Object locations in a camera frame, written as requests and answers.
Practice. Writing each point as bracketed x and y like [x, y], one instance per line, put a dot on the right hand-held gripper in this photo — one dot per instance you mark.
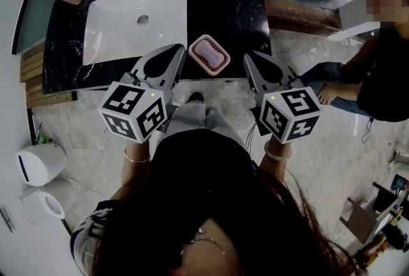
[289, 115]

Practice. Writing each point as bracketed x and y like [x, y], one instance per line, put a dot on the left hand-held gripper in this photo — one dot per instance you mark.
[132, 115]

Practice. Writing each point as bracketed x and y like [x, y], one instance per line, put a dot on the pale purple bar of soap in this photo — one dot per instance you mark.
[209, 52]

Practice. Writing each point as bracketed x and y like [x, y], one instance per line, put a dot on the pink soap dish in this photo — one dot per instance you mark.
[223, 64]

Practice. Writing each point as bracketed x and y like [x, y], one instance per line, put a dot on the person's right forearm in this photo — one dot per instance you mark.
[274, 166]

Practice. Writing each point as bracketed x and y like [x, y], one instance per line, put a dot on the person's left forearm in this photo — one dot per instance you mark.
[134, 172]

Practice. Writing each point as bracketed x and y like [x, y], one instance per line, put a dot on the person's black shoe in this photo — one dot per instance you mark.
[196, 96]

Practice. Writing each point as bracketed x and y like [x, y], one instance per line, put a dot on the white rectangular sink basin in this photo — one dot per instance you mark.
[121, 22]

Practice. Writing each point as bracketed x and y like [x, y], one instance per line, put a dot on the person's grey trousers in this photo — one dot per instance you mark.
[198, 118]

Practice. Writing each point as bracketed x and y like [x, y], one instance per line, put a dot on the pink bangle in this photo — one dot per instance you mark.
[277, 156]

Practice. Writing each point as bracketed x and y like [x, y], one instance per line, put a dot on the person's black top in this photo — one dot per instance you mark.
[198, 166]

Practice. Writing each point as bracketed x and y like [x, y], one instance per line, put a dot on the wooden slatted panel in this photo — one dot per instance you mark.
[33, 70]

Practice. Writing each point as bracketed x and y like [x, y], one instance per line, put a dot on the white toilet tank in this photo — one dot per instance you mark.
[40, 164]

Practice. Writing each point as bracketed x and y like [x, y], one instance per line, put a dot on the grey chair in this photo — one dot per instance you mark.
[359, 220]

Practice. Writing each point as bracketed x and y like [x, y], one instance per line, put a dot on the person's patterned sleeve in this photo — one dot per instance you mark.
[91, 230]

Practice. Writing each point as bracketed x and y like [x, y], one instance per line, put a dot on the white toilet bowl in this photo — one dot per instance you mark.
[44, 206]

